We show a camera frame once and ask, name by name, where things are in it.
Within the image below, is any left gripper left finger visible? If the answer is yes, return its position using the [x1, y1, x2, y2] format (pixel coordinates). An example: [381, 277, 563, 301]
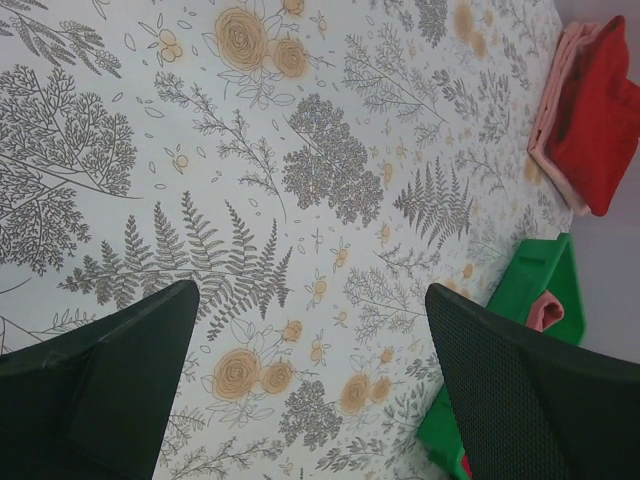
[1, 280, 200, 479]

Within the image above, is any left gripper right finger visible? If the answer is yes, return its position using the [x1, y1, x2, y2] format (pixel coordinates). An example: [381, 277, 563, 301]
[425, 283, 639, 479]

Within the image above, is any red t shirt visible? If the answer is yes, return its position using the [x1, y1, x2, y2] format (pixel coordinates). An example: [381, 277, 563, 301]
[547, 15, 639, 216]

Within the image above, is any magenta shirt in basket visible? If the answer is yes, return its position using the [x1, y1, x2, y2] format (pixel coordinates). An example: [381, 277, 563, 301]
[461, 455, 472, 479]

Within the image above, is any dusty pink shirt in basket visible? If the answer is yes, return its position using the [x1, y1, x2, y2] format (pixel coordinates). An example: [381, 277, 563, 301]
[525, 290, 565, 332]

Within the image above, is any green plastic basket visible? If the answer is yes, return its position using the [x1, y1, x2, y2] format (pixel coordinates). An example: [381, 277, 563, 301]
[417, 233, 586, 479]

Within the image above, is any folded pink t shirt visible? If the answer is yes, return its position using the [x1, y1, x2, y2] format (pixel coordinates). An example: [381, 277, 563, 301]
[527, 20, 609, 219]

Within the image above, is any floral table mat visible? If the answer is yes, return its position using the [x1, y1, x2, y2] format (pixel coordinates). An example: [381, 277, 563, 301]
[1, 1, 572, 479]

